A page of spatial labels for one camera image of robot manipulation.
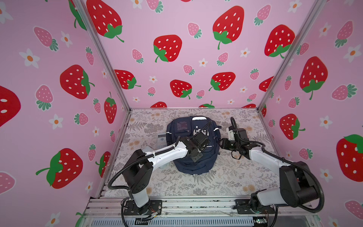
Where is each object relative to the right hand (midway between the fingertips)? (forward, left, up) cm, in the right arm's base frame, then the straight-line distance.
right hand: (219, 142), depth 90 cm
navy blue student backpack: (+12, +20, -2) cm, 23 cm away
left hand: (-9, +14, 0) cm, 17 cm away
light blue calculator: (+1, +40, -7) cm, 41 cm away
